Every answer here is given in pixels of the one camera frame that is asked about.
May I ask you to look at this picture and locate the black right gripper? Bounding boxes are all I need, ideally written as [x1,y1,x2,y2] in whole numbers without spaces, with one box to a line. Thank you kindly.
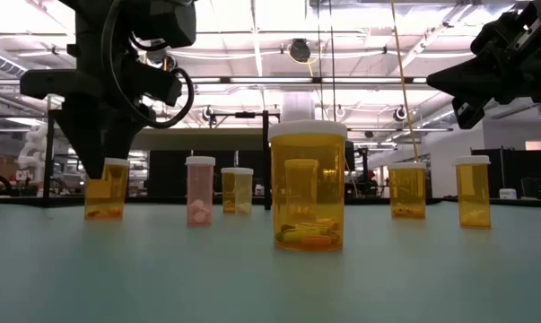
[426,0,541,131]

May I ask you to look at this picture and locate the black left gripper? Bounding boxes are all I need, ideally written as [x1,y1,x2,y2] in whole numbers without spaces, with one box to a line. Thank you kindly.
[20,48,144,180]

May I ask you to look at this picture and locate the pink pill bottle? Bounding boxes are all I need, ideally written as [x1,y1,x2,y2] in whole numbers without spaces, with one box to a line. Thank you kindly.
[185,155,216,227]

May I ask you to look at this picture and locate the pale yellow pill bottle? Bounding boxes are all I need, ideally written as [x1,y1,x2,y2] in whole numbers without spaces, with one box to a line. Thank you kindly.
[232,167,255,216]

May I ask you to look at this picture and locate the large amber pill bottle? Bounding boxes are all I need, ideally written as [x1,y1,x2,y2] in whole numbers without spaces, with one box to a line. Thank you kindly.
[268,119,348,253]

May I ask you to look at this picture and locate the wooden shelf black metal legs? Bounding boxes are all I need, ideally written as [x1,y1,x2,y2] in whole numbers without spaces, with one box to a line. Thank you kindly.
[42,109,283,211]

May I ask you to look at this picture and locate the black panel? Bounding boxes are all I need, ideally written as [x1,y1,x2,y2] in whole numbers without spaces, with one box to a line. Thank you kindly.
[146,149,191,197]

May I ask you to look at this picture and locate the white bulky robot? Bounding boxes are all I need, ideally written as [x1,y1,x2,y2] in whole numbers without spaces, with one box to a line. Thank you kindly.
[16,124,49,183]

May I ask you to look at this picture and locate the green table mat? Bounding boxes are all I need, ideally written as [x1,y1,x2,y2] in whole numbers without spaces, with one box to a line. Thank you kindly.
[0,200,541,323]

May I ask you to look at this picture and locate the black equipment stand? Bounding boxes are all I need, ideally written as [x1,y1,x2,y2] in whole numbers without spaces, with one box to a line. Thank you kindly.
[353,146,380,197]

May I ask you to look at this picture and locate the black monitor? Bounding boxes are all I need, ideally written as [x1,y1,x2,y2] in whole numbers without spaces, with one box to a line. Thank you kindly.
[344,139,357,172]

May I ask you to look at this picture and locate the white round column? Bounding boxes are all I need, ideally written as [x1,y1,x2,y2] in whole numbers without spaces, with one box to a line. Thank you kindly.
[281,92,316,122]

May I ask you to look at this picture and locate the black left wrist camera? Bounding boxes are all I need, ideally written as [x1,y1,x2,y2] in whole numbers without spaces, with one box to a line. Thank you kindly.
[128,57,185,108]

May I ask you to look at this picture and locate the yellow cable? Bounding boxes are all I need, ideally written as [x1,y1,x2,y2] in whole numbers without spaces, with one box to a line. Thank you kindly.
[388,0,421,163]

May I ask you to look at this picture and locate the black partition wall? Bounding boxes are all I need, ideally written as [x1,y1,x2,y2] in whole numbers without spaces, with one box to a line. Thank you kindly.
[470,146,541,199]

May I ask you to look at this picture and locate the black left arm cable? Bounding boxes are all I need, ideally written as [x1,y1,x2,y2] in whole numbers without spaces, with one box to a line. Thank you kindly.
[100,0,196,130]

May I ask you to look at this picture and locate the silver air duct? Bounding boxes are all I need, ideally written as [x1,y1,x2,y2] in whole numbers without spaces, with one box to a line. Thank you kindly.
[0,47,37,78]

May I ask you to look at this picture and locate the black camera gantry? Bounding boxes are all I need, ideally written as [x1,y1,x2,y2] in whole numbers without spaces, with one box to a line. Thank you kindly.
[208,109,282,129]

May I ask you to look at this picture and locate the thin black hanging cable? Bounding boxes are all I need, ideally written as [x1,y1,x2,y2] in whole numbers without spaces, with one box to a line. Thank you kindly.
[315,0,323,121]
[327,0,337,122]

